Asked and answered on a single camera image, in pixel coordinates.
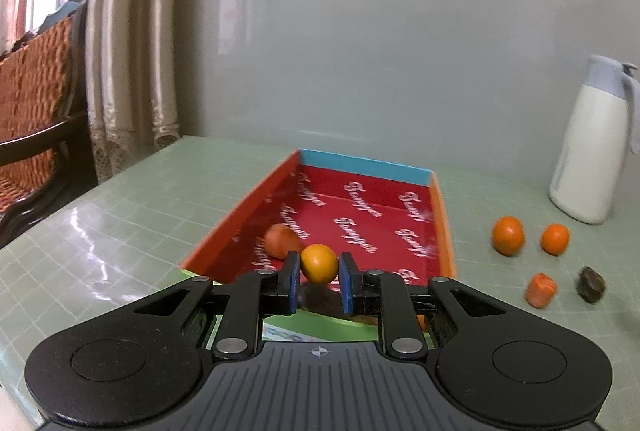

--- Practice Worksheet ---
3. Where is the carrot chunk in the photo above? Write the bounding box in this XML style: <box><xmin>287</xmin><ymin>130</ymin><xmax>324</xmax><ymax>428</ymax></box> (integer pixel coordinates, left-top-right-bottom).
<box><xmin>525</xmin><ymin>273</ymin><xmax>557</xmax><ymax>308</ymax></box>
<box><xmin>264</xmin><ymin>224</ymin><xmax>304</xmax><ymax>259</ymax></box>

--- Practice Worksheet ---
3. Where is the wooden sofa orange woven cushion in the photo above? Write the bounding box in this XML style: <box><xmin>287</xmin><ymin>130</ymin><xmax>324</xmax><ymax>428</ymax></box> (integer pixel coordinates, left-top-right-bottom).
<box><xmin>0</xmin><ymin>0</ymin><xmax>98</xmax><ymax>252</ymax></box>

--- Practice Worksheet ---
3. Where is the small dark water chestnut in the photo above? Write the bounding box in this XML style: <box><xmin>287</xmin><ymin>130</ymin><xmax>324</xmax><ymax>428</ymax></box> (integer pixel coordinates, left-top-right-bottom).
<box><xmin>576</xmin><ymin>266</ymin><xmax>607</xmax><ymax>303</ymax></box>

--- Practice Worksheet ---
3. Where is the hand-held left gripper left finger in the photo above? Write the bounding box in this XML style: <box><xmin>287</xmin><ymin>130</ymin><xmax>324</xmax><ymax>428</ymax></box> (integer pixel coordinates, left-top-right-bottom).
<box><xmin>131</xmin><ymin>254</ymin><xmax>301</xmax><ymax>360</ymax></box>

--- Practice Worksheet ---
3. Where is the small yellow-orange kumquat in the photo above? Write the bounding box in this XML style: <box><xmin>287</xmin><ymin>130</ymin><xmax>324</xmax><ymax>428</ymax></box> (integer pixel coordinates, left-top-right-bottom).
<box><xmin>300</xmin><ymin>244</ymin><xmax>339</xmax><ymax>284</ymax></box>

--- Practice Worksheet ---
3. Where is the colourful cardboard box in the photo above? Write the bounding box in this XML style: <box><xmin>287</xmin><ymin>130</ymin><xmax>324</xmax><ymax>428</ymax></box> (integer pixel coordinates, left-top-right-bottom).
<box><xmin>180</xmin><ymin>149</ymin><xmax>457</xmax><ymax>344</ymax></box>

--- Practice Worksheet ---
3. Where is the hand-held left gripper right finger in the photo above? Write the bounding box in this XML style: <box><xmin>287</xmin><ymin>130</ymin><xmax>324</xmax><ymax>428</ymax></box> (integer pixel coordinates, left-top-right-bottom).
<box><xmin>340</xmin><ymin>253</ymin><xmax>508</xmax><ymax>359</ymax></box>

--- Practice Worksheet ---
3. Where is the beige satin curtain lace hem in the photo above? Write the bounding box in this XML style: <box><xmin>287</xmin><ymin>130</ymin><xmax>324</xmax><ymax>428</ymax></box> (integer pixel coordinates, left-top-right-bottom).
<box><xmin>85</xmin><ymin>0</ymin><xmax>211</xmax><ymax>184</ymax></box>

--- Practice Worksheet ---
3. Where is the white thermos jug grey lid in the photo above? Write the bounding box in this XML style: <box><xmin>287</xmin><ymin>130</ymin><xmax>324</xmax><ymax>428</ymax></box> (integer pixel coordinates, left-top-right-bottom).
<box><xmin>548</xmin><ymin>55</ymin><xmax>640</xmax><ymax>225</ymax></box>

